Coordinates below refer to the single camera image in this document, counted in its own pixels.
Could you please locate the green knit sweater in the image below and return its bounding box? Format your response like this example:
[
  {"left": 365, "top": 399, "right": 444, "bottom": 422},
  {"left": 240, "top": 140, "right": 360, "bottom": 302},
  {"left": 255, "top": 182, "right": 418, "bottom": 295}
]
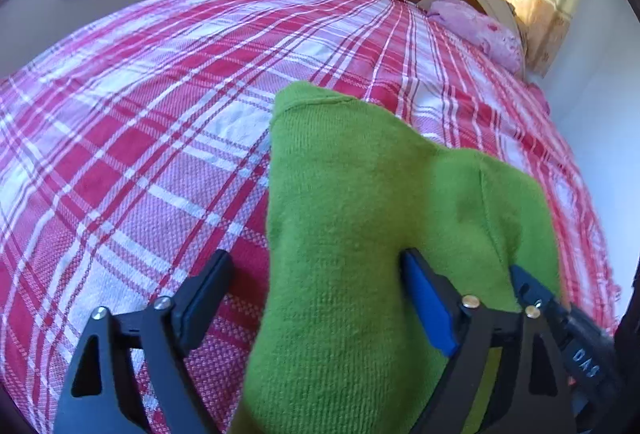
[{"left": 227, "top": 81, "right": 567, "bottom": 434}]

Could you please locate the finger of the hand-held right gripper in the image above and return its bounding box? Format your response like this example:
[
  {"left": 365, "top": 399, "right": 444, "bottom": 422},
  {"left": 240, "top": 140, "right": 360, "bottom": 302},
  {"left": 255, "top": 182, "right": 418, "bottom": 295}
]
[{"left": 509, "top": 264, "right": 571, "bottom": 315}]

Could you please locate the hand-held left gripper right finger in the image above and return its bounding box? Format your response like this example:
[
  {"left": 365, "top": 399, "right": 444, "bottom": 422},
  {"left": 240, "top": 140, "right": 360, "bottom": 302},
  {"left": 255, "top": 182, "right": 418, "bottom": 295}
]
[{"left": 401, "top": 248, "right": 577, "bottom": 434}]

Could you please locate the pink bed sheet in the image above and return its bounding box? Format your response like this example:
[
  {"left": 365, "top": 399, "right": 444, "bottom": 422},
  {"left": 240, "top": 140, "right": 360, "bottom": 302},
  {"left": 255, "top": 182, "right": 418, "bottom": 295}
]
[{"left": 524, "top": 81, "right": 552, "bottom": 116}]

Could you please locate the pink floral pillow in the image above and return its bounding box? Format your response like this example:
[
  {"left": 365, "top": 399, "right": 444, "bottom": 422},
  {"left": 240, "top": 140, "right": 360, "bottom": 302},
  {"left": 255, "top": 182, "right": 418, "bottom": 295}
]
[{"left": 427, "top": 0, "right": 524, "bottom": 74}]

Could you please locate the red white plaid blanket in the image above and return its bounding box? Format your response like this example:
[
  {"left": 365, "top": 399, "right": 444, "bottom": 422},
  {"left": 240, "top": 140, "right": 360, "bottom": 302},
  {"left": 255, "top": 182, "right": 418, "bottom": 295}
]
[{"left": 0, "top": 0, "right": 622, "bottom": 434}]

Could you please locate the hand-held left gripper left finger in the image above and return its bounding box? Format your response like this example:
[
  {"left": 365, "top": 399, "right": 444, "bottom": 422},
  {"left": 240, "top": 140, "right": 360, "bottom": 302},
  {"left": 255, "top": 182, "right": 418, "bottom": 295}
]
[{"left": 52, "top": 250, "right": 236, "bottom": 434}]

